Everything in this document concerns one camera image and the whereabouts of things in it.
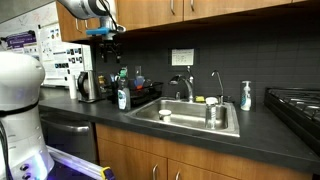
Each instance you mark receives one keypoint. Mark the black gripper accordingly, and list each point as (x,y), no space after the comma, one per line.
(110,44)

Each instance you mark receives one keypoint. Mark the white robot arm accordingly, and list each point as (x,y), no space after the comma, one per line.
(105,11)

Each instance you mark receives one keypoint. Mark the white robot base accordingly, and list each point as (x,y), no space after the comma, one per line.
(23,151)

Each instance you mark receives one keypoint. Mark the green cap dish soap bottle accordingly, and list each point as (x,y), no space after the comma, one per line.
(123,91)

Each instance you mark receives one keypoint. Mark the stainless electric kettle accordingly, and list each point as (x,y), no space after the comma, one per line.
(87,87)

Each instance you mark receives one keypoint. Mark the wooden upper cabinets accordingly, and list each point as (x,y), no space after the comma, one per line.
(145,15)

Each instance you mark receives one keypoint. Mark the wooden cabinets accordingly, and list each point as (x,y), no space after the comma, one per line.
(134,156)
(145,15)

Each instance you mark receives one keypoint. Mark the white paper towel roll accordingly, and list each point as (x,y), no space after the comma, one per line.
(72,87)

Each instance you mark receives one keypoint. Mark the white poster board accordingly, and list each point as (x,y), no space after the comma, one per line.
(38,34)

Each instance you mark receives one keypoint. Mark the white cup in sink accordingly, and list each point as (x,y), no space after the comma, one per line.
(165,115)

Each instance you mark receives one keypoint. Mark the stainless dishwasher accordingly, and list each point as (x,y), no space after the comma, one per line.
(72,135)

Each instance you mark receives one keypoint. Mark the stainless steel sink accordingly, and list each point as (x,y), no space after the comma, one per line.
(189,116)

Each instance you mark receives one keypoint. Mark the yellow sponge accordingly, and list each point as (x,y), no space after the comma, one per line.
(199,99)

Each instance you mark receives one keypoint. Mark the wooden lower cabinets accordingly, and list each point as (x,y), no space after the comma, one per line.
(134,156)

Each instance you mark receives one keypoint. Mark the steel tumbler white lid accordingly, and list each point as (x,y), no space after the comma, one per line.
(210,112)

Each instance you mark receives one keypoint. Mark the small chrome water tap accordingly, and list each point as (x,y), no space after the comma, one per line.
(221,96)

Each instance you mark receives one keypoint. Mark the white soap pump bottle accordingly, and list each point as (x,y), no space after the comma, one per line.
(246,96)

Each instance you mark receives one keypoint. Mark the black gas stove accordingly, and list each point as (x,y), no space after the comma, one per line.
(299,109)

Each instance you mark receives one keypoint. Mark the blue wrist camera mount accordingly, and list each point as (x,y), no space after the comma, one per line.
(100,31)

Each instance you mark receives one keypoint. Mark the black wire dish rack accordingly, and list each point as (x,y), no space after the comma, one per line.
(138,95)

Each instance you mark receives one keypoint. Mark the white wall notice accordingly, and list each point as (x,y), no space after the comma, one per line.
(182,57)

